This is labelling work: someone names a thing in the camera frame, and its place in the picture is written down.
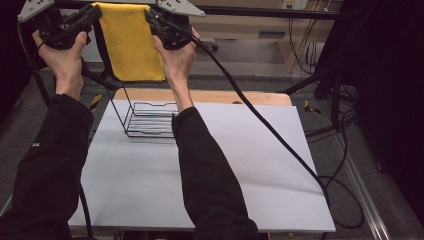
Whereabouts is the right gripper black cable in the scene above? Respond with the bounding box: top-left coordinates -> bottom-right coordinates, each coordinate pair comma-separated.
166,19 -> 365,231

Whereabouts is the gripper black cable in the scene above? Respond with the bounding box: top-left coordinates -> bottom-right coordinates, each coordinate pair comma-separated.
77,183 -> 95,240
166,19 -> 365,231

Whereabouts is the black horizontal frame bar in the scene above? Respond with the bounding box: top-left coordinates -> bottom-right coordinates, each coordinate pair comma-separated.
54,0 -> 351,20

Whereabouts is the bundle of hanging cables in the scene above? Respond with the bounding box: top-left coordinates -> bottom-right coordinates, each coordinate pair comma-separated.
288,16 -> 326,76

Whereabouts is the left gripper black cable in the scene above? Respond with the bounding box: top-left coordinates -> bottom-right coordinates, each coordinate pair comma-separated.
77,183 -> 95,240

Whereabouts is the white power strip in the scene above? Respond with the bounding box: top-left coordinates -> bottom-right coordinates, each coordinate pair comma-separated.
281,0 -> 309,10

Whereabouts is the wooden desk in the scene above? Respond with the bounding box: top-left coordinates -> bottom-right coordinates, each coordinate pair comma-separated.
188,0 -> 344,73

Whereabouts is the white object under desk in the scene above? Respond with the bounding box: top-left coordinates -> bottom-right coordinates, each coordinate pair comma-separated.
199,36 -> 220,52

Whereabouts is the yellow towel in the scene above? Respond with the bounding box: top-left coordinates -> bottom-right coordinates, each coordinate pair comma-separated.
91,2 -> 167,83

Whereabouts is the person's left hand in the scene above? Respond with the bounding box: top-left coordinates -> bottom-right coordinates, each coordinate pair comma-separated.
32,30 -> 88,86

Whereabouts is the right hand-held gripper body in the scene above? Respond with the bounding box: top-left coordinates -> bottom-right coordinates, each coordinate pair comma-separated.
156,0 -> 207,51

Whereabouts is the black curtain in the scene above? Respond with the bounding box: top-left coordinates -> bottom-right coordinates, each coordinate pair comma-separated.
328,0 -> 424,218

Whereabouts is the yellow black striped tape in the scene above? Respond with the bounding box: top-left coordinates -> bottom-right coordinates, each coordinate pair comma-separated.
88,93 -> 103,112
303,99 -> 321,115

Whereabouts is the person's right hand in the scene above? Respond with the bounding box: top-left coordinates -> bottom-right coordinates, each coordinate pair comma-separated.
153,27 -> 201,85

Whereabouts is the black wire rack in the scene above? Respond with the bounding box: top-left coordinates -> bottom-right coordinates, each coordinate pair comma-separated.
109,78 -> 180,139

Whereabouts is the aluminium floor rail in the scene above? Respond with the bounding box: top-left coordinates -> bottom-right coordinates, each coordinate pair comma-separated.
0,194 -> 14,218
332,133 -> 392,240

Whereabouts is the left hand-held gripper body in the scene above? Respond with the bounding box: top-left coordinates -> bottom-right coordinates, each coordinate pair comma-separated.
18,0 -> 92,51

